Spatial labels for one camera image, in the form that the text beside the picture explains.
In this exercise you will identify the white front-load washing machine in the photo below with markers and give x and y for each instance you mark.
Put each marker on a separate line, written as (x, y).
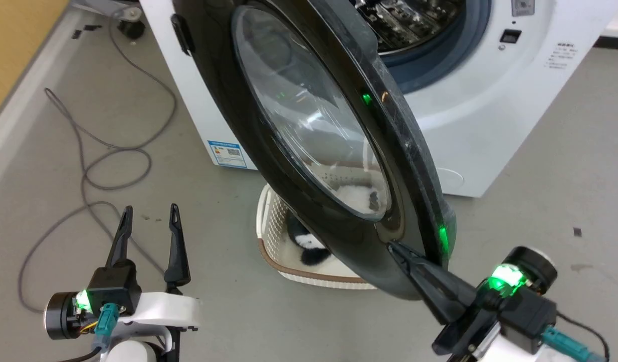
(490, 115)

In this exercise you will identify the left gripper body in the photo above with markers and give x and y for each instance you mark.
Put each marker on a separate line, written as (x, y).
(168, 307)

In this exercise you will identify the black caster wheel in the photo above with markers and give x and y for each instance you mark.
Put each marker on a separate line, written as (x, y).
(131, 26)

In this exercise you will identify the black round washer door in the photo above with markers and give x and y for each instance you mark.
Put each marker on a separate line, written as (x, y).
(354, 251)

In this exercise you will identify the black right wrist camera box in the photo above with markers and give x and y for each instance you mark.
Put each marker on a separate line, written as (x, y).
(532, 319)

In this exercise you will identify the black white panda plush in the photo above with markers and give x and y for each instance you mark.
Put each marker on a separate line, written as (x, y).
(309, 242)

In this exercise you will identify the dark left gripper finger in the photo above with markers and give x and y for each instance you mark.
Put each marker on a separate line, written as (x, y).
(177, 251)
(120, 241)

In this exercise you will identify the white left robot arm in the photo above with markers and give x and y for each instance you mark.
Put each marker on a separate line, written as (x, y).
(133, 353)

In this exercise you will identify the grey-blue rubber door gasket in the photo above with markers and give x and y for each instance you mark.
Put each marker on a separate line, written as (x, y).
(470, 45)

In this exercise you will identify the steel washer drum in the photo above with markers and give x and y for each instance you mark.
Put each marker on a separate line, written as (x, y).
(414, 20)

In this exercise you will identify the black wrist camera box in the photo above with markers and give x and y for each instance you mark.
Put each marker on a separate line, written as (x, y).
(532, 319)
(113, 289)

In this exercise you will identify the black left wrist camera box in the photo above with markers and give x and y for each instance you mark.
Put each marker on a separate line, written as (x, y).
(113, 289)

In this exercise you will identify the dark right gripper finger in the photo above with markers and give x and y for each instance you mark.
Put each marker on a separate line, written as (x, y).
(462, 334)
(434, 286)

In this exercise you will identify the blue energy label sticker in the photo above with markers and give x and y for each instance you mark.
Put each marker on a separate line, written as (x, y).
(227, 153)

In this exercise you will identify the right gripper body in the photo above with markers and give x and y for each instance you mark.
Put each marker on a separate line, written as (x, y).
(532, 266)

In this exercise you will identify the white laundry basket brown rim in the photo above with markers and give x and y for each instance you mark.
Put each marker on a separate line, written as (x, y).
(274, 221)

